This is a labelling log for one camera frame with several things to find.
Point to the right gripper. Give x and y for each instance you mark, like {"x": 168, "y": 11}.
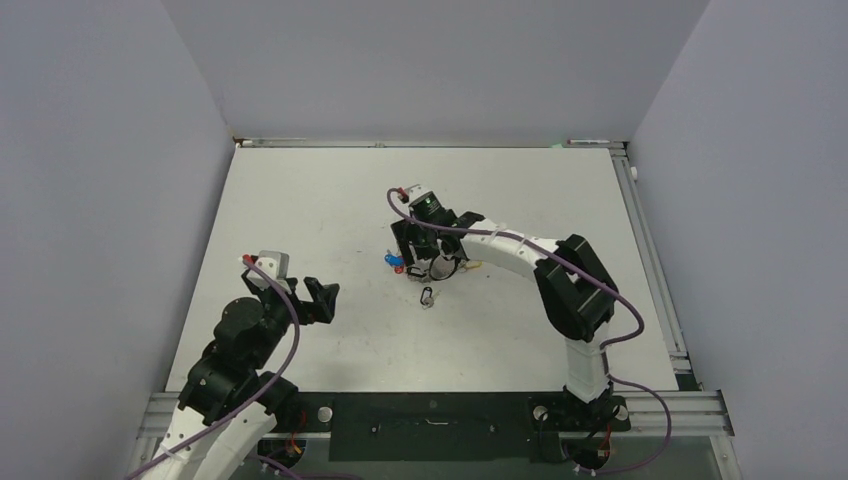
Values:
{"x": 408, "y": 234}

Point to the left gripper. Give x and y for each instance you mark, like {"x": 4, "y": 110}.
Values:
{"x": 322, "y": 296}

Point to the blue key tag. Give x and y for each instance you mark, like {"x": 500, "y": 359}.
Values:
{"x": 393, "y": 260}

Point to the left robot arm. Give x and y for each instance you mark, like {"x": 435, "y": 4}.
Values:
{"x": 236, "y": 393}

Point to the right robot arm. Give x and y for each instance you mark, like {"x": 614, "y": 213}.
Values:
{"x": 577, "y": 293}

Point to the small key with black tag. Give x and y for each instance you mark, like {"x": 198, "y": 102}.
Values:
{"x": 428, "y": 297}

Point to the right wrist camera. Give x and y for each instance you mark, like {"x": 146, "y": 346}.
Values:
{"x": 410, "y": 194}

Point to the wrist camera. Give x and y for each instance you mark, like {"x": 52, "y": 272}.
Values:
{"x": 272, "y": 265}
{"x": 410, "y": 194}

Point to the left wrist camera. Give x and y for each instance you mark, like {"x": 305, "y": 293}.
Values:
{"x": 272, "y": 265}

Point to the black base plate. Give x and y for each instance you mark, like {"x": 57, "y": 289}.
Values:
{"x": 550, "y": 440}

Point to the back aluminium rail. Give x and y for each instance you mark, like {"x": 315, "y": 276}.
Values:
{"x": 313, "y": 143}

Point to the aluminium rail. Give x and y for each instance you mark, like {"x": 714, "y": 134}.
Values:
{"x": 313, "y": 143}
{"x": 672, "y": 332}
{"x": 693, "y": 413}

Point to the right aluminium rail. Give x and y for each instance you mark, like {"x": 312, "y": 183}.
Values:
{"x": 672, "y": 332}

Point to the front aluminium rail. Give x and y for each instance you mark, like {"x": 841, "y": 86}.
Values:
{"x": 693, "y": 413}

